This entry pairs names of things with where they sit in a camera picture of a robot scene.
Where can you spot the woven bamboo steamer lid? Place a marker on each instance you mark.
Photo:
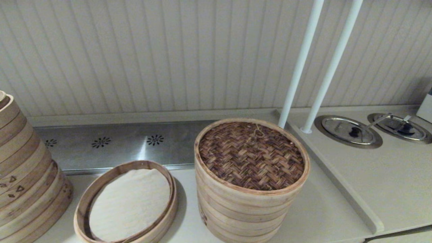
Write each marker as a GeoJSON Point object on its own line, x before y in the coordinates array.
{"type": "Point", "coordinates": [251, 155]}

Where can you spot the bamboo steamer basket stack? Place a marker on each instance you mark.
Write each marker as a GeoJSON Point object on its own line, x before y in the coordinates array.
{"type": "Point", "coordinates": [236, 219]}

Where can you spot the white steamer liner cloth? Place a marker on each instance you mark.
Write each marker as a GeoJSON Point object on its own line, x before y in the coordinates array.
{"type": "Point", "coordinates": [131, 202]}

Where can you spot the steel pot lid black knob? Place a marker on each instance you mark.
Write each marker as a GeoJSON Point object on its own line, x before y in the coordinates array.
{"type": "Point", "coordinates": [415, 133]}
{"type": "Point", "coordinates": [337, 126]}

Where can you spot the low bamboo steamer basket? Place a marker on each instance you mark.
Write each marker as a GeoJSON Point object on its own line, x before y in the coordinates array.
{"type": "Point", "coordinates": [82, 216]}

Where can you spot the tall bamboo steamer stack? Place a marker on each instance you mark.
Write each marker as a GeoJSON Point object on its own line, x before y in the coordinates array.
{"type": "Point", "coordinates": [27, 175]}

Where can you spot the perforated stainless steel panel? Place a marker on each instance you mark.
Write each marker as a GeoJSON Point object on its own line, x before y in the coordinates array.
{"type": "Point", "coordinates": [118, 155]}

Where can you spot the white metal pole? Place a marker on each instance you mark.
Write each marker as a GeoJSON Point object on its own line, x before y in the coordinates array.
{"type": "Point", "coordinates": [301, 60]}
{"type": "Point", "coordinates": [334, 60]}

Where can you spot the white container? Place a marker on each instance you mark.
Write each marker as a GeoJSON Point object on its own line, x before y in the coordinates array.
{"type": "Point", "coordinates": [426, 109]}

